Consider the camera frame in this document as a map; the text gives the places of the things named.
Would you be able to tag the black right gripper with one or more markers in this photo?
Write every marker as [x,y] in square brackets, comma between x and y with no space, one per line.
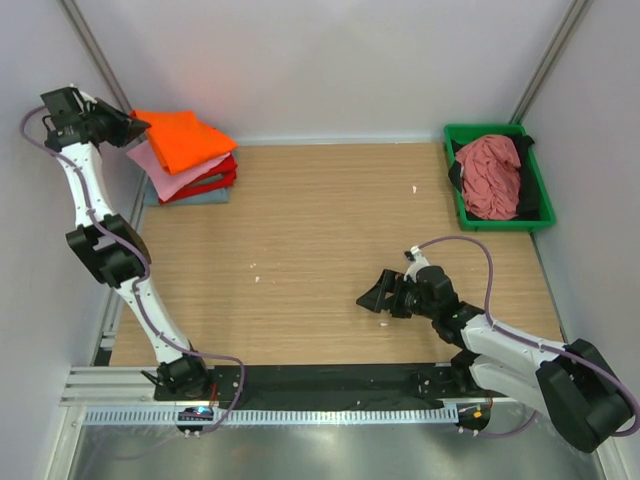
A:
[392,282]

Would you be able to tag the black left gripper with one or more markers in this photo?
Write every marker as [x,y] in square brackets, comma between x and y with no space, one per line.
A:
[127,128]

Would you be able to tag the orange t shirt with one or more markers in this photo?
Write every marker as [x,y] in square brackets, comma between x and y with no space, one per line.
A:
[181,141]

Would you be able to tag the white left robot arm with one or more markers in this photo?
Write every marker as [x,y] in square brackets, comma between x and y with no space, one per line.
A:
[104,242]

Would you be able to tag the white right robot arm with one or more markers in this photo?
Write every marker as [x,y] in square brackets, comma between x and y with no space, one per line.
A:
[572,385]

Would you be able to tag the pink folded shirt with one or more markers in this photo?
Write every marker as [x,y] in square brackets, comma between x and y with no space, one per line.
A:
[166,184]

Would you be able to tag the grey folded shirt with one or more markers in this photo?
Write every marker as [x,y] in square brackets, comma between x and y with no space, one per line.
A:
[218,196]

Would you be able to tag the red folded shirt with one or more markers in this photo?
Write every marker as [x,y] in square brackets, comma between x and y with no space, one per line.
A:
[219,177]

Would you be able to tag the dusty pink crumpled shirt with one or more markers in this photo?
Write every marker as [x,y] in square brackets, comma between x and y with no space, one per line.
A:
[490,178]

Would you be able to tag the black shirt in bin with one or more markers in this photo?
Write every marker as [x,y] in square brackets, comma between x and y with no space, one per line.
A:
[494,177]

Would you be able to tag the green plastic bin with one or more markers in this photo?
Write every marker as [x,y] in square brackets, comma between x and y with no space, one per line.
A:
[542,200]

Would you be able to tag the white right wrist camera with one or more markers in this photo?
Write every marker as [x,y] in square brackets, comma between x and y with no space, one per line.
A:
[416,262]

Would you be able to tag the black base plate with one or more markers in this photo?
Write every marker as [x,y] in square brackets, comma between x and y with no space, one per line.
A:
[326,388]

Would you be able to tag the white slotted cable duct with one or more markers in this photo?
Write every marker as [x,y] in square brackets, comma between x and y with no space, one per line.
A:
[202,416]

